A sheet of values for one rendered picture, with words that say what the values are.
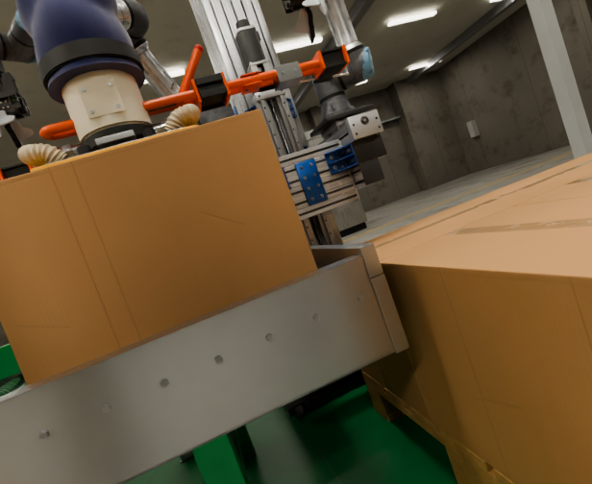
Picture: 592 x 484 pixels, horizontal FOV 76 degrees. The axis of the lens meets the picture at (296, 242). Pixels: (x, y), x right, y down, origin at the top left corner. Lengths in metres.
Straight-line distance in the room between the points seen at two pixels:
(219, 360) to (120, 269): 0.29
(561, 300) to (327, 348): 0.37
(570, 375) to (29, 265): 0.87
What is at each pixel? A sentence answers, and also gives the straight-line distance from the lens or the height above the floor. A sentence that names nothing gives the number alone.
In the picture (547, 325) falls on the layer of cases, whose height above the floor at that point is 0.48.
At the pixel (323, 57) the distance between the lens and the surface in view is 1.17.
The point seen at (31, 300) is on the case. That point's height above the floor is 0.72.
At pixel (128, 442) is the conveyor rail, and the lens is 0.72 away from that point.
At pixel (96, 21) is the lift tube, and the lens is 1.06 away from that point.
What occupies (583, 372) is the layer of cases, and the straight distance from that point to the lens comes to 0.57.
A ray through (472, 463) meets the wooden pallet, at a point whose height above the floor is 0.12.
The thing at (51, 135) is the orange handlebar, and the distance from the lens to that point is 1.09.
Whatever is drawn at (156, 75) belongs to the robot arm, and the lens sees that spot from 1.70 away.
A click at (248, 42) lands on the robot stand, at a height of 1.46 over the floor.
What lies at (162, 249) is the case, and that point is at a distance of 0.81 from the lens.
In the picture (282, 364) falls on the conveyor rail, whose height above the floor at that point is 0.47.
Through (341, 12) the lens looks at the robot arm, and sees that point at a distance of 1.77.
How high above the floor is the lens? 0.70
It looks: 4 degrees down
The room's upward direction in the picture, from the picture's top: 20 degrees counter-clockwise
